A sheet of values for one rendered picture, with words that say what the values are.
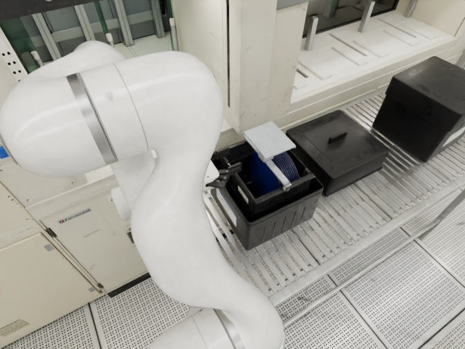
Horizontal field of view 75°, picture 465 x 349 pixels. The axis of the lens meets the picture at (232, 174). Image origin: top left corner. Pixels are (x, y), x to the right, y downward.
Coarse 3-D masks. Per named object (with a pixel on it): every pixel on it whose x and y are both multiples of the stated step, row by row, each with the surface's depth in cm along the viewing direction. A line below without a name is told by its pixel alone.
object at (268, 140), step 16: (256, 128) 88; (272, 128) 88; (240, 144) 98; (256, 144) 84; (272, 144) 84; (288, 144) 84; (224, 160) 94; (240, 160) 103; (240, 176) 109; (304, 176) 90; (240, 192) 92; (256, 192) 113; (272, 192) 86; (288, 192) 90; (304, 192) 96; (240, 208) 99; (256, 208) 88; (272, 208) 93
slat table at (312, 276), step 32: (384, 96) 152; (288, 128) 137; (416, 160) 124; (352, 192) 114; (384, 192) 114; (416, 192) 114; (448, 192) 114; (224, 224) 105; (320, 224) 105; (352, 224) 105; (384, 224) 105; (224, 256) 97; (256, 256) 97; (288, 256) 97; (320, 256) 97; (352, 256) 98; (384, 256) 154; (288, 288) 91; (288, 320) 135
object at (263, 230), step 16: (224, 192) 95; (320, 192) 94; (224, 208) 103; (288, 208) 91; (304, 208) 97; (240, 224) 93; (256, 224) 87; (272, 224) 93; (288, 224) 100; (240, 240) 100; (256, 240) 96
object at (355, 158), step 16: (336, 112) 128; (304, 128) 122; (320, 128) 121; (336, 128) 121; (352, 128) 122; (304, 144) 116; (320, 144) 116; (336, 144) 116; (352, 144) 116; (368, 144) 116; (304, 160) 116; (320, 160) 111; (336, 160) 110; (352, 160) 111; (368, 160) 111; (384, 160) 117; (320, 176) 111; (336, 176) 106; (352, 176) 112
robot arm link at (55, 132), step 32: (64, 64) 35; (96, 64) 38; (32, 96) 28; (64, 96) 28; (0, 128) 28; (32, 128) 27; (64, 128) 28; (96, 128) 29; (32, 160) 28; (64, 160) 29; (96, 160) 31
